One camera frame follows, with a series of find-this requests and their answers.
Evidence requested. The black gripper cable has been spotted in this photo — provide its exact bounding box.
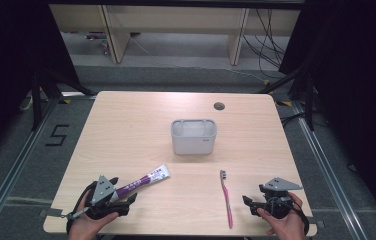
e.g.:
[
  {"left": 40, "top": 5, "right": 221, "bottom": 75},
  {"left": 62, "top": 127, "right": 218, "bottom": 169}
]
[
  {"left": 65, "top": 181, "right": 98, "bottom": 235},
  {"left": 288, "top": 199, "right": 311, "bottom": 235}
]

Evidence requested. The light wooden desk frame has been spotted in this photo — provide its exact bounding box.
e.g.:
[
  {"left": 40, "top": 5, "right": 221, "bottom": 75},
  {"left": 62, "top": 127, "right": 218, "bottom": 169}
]
[{"left": 49, "top": 3, "right": 302, "bottom": 66}]

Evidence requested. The bundle of black cables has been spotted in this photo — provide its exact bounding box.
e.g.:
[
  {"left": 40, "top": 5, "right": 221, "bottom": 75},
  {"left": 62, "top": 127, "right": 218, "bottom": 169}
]
[{"left": 241, "top": 8, "right": 288, "bottom": 80}]

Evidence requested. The pink toothbrush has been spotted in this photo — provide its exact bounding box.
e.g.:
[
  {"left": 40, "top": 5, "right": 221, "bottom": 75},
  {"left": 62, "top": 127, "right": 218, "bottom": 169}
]
[{"left": 219, "top": 169, "right": 235, "bottom": 230}]

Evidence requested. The black metal stand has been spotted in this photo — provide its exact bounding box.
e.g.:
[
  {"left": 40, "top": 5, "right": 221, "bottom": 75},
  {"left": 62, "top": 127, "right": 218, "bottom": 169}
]
[
  {"left": 30, "top": 66, "right": 98, "bottom": 132},
  {"left": 258, "top": 64, "right": 318, "bottom": 133}
]

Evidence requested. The aluminium floor rail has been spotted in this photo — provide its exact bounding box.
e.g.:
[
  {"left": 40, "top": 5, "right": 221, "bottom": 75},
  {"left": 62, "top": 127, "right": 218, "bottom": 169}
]
[
  {"left": 0, "top": 96, "right": 62, "bottom": 240},
  {"left": 291, "top": 101, "right": 368, "bottom": 240}
]

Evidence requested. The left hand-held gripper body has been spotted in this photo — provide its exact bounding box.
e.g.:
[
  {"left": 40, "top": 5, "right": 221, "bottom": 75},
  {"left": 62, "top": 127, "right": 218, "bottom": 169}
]
[{"left": 85, "top": 174, "right": 125, "bottom": 221}]

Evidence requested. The metal clip with ring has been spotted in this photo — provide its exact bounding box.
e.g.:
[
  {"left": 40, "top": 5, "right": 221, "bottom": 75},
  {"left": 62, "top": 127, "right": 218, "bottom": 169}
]
[{"left": 59, "top": 209, "right": 88, "bottom": 221}]

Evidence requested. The small colourful floor object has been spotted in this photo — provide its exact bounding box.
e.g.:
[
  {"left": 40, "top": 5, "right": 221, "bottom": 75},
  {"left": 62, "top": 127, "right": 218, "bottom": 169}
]
[{"left": 84, "top": 31, "right": 110, "bottom": 57}]

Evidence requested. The person's left hand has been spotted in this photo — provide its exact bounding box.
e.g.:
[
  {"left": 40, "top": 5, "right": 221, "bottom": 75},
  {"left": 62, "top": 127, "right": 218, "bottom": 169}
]
[{"left": 68, "top": 191, "right": 120, "bottom": 240}]

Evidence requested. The purple and white toothpaste tube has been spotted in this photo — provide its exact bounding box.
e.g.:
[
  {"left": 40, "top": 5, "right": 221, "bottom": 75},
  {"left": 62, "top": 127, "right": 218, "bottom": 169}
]
[{"left": 110, "top": 163, "right": 172, "bottom": 203}]

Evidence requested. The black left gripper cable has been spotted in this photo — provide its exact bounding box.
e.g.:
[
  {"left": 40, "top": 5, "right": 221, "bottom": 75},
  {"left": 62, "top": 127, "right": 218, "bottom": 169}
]
[{"left": 65, "top": 181, "right": 98, "bottom": 235}]

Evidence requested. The person's right hand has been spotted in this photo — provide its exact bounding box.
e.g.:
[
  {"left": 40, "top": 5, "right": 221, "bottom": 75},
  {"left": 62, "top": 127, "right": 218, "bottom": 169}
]
[{"left": 256, "top": 191, "right": 308, "bottom": 240}]

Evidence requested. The grey plastic holder box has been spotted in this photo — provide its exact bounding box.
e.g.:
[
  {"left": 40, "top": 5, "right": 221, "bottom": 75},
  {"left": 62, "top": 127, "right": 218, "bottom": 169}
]
[{"left": 170, "top": 118, "right": 218, "bottom": 156}]

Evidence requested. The black curtain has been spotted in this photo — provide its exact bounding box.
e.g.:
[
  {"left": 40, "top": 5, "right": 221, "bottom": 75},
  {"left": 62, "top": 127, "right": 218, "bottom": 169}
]
[
  {"left": 278, "top": 0, "right": 376, "bottom": 229},
  {"left": 0, "top": 0, "right": 81, "bottom": 166}
]

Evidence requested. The grey tape patch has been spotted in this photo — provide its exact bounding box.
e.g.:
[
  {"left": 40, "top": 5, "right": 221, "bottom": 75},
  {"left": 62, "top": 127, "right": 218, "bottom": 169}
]
[
  {"left": 38, "top": 207, "right": 64, "bottom": 219},
  {"left": 305, "top": 215, "right": 326, "bottom": 230}
]

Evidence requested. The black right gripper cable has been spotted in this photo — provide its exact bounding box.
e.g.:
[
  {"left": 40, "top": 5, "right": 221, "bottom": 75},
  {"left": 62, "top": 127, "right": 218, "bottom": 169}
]
[{"left": 288, "top": 199, "right": 311, "bottom": 235}]

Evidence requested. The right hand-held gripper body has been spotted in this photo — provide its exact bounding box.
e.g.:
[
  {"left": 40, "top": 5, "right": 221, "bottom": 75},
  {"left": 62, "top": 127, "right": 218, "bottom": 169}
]
[{"left": 258, "top": 176, "right": 304, "bottom": 220}]

